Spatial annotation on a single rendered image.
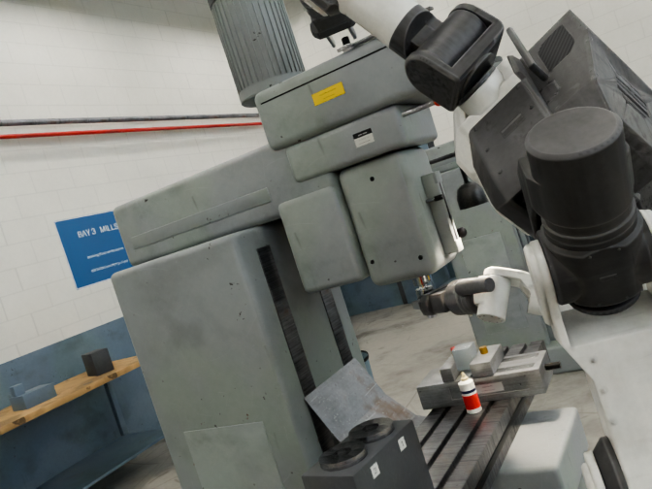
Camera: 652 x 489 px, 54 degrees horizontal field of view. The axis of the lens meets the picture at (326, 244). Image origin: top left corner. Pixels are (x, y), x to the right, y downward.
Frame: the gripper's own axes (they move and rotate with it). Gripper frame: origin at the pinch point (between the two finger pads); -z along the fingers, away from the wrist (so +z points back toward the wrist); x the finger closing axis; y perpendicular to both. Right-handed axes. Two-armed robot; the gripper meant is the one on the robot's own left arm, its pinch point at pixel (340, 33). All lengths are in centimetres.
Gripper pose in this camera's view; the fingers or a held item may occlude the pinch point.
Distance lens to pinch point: 169.6
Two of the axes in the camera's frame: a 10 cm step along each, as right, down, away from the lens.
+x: 9.1, -2.8, -3.0
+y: -1.3, -8.9, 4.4
